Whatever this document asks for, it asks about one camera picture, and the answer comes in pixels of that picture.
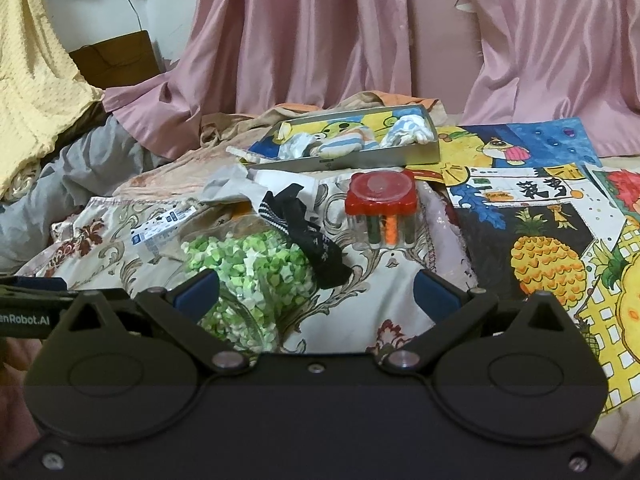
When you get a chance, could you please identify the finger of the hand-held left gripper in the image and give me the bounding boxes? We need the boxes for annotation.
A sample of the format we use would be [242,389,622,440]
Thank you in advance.
[0,277,67,292]

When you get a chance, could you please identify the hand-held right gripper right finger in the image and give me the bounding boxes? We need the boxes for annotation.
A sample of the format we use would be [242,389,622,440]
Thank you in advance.
[383,267,572,374]

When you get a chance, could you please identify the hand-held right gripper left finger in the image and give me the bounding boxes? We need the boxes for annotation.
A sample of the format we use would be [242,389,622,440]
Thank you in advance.
[67,267,251,374]

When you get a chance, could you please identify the grey beige cloth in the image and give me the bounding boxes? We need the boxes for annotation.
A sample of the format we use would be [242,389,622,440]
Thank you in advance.
[202,165,253,207]

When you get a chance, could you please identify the black sock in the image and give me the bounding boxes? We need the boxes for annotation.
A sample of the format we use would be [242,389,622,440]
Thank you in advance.
[257,183,353,290]

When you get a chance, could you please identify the metal tray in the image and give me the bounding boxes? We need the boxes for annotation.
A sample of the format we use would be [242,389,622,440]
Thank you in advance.
[245,105,441,171]

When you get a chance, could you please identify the white cloth with blue print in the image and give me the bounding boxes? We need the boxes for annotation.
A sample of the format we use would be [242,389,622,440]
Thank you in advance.
[380,115,435,148]

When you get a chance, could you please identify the small white and blue cloth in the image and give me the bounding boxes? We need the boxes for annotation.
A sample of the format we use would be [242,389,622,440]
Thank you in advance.
[277,132,323,161]

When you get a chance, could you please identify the orange blue striped white cloth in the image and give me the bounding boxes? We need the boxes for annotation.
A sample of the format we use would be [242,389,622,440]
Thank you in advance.
[312,127,381,158]

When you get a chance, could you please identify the glass jar of green pieces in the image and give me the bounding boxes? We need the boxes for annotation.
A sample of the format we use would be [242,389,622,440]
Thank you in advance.
[181,227,321,353]

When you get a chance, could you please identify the small white carton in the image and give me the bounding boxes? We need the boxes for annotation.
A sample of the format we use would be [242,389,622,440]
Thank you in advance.
[131,205,198,261]

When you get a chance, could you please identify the floral bed sheet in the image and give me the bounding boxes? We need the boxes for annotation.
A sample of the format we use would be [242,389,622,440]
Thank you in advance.
[17,167,481,356]

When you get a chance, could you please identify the large pineapple drawing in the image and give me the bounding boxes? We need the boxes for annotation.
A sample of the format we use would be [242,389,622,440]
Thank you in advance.
[405,117,640,416]

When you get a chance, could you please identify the red lid jar of markers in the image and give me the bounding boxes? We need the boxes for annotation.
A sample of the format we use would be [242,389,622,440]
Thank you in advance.
[345,170,418,251]

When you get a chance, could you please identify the grey bedding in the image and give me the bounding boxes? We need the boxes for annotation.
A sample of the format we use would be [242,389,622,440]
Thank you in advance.
[0,115,171,261]

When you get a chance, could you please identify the peach bed cover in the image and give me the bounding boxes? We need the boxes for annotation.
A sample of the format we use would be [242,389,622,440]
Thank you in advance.
[114,132,261,198]

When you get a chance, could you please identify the beige satin cloth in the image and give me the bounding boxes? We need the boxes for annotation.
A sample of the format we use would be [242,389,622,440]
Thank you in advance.
[200,107,281,146]

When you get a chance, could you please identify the dark brown cloth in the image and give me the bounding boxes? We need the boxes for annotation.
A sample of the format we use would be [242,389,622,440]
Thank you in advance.
[70,100,116,136]

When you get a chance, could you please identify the yellow textured blanket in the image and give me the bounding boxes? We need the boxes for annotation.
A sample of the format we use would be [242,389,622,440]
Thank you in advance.
[0,0,106,196]

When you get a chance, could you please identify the pink bed cloth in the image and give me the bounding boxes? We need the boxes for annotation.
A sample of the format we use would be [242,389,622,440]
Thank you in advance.
[592,400,640,463]

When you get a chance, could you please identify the brown cardboard box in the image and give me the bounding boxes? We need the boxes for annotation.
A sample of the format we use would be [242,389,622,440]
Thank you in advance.
[69,30,161,86]

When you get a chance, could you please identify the pink satin curtain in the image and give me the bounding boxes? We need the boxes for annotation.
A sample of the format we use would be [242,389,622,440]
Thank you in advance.
[460,0,640,158]
[102,0,418,158]

